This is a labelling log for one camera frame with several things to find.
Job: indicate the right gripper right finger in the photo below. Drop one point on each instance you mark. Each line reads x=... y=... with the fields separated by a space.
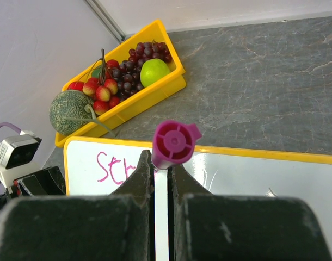
x=204 y=226

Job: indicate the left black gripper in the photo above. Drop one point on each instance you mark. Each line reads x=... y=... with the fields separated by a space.
x=48 y=181

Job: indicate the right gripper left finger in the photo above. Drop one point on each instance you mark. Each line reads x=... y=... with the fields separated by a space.
x=119 y=226

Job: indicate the purple whiteboard marker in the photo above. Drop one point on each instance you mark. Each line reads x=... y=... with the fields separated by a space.
x=173 y=143

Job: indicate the yellow-framed whiteboard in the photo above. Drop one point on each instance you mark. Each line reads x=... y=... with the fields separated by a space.
x=98 y=166

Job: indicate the green netted melon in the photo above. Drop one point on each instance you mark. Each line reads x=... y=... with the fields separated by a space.
x=71 y=113

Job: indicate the yellow plastic fruit bin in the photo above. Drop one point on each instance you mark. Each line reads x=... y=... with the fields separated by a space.
x=141 y=101

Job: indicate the red apple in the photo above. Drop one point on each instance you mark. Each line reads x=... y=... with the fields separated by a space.
x=76 y=85

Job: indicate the red cherry bunch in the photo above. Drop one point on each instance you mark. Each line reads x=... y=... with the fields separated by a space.
x=103 y=91

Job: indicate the green lime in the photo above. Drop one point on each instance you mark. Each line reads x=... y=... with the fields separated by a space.
x=96 y=73

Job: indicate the dark purple grape bunch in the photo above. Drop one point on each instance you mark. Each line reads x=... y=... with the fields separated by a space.
x=127 y=72

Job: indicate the light green apple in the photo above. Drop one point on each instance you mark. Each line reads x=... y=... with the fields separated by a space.
x=152 y=71

